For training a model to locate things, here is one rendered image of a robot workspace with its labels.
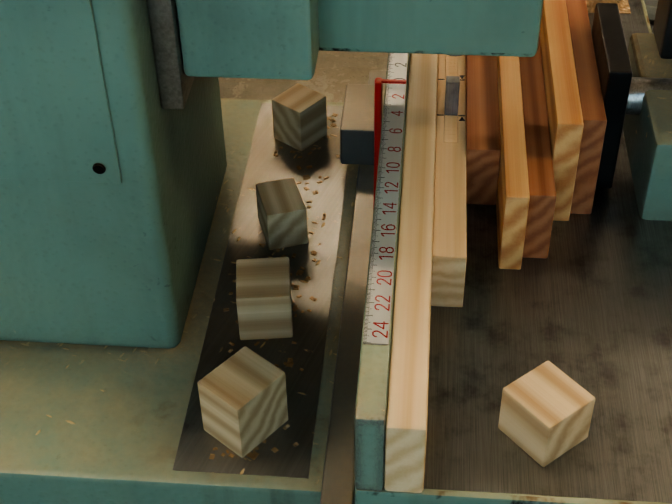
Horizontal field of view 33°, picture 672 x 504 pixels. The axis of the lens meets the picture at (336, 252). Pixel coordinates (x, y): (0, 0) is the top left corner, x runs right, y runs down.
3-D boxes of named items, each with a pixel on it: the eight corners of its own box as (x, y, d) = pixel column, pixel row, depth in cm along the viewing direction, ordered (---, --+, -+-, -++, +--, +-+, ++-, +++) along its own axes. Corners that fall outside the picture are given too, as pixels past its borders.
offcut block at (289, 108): (299, 121, 100) (297, 82, 98) (327, 134, 99) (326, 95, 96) (273, 138, 98) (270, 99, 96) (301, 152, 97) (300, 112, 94)
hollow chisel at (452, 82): (455, 145, 77) (459, 83, 74) (442, 145, 77) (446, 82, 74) (455, 138, 78) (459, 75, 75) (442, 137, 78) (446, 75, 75)
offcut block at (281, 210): (308, 243, 87) (306, 208, 85) (269, 251, 87) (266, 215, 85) (295, 211, 90) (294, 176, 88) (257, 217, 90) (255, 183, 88)
